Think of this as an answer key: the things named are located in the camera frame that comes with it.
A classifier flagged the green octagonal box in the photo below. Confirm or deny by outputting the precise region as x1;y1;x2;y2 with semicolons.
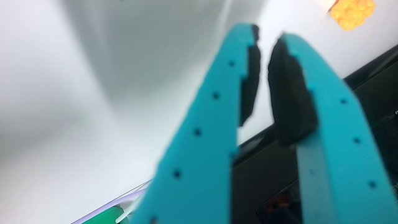
82;206;130;224

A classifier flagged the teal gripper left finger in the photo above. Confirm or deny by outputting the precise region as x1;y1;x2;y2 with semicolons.
130;23;262;224

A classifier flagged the yellow honeycomb basket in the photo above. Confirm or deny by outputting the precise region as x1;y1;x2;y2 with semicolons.
328;0;377;32

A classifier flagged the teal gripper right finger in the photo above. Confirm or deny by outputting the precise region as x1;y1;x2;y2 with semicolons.
267;32;398;224

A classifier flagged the black laptop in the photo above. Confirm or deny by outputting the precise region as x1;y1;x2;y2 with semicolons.
231;45;398;224

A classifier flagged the mint green cable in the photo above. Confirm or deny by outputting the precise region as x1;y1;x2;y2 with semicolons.
114;195;146;224

